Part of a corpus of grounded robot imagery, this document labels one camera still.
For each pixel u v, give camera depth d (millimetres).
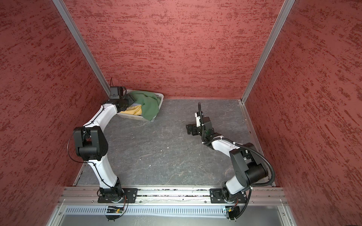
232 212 705
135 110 995
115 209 722
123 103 838
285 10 722
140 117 997
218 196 741
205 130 706
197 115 827
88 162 540
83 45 859
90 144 512
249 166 449
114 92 732
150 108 957
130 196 742
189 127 830
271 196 758
